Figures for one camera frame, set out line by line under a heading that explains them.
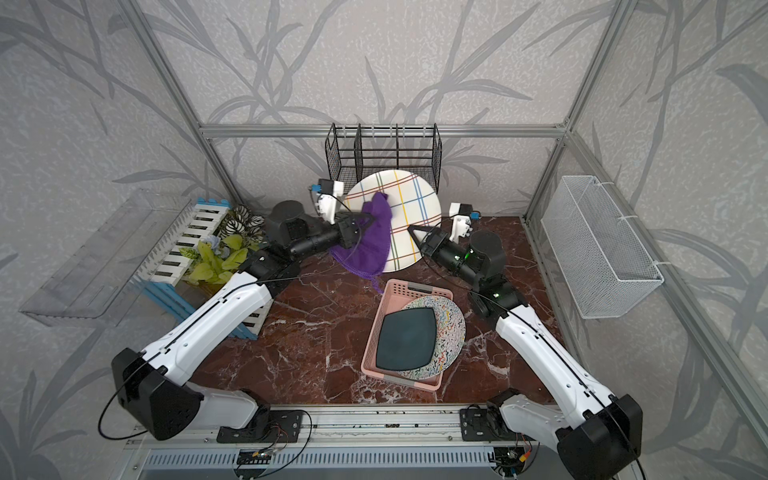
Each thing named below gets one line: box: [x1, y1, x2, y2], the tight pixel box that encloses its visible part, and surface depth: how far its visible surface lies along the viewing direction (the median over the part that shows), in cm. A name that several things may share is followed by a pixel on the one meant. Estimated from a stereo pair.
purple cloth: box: [329, 191, 393, 293], surface depth 67 cm
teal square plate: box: [376, 307, 437, 371], surface depth 88 cm
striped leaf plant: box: [218, 205, 267, 243], surface depth 84 cm
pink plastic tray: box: [361, 279, 454, 392], surface depth 92 cm
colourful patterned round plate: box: [398, 296, 466, 380], surface depth 82 cm
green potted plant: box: [179, 234, 259, 285], surface depth 78 cm
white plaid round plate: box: [344, 169, 442, 273], surface depth 69 cm
